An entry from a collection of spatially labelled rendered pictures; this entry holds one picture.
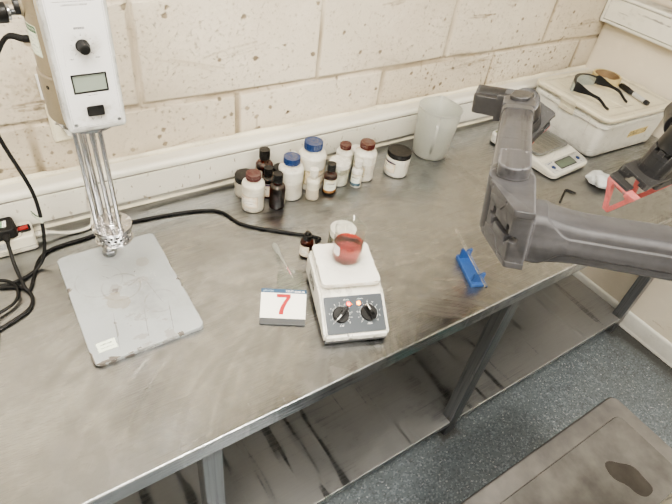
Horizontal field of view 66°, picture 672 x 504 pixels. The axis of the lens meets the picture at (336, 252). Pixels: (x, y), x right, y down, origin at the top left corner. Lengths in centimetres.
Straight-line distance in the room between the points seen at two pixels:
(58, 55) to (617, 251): 69
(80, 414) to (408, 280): 69
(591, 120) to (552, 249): 124
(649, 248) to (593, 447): 99
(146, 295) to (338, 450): 82
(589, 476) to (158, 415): 105
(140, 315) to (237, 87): 59
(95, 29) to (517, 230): 56
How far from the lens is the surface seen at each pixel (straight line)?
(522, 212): 61
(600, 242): 63
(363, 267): 104
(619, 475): 157
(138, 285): 111
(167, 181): 131
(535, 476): 146
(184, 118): 129
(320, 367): 98
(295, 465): 162
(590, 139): 186
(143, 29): 119
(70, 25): 75
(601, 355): 234
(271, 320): 103
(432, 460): 180
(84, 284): 114
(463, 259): 125
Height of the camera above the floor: 155
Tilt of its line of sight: 42 degrees down
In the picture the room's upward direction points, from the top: 9 degrees clockwise
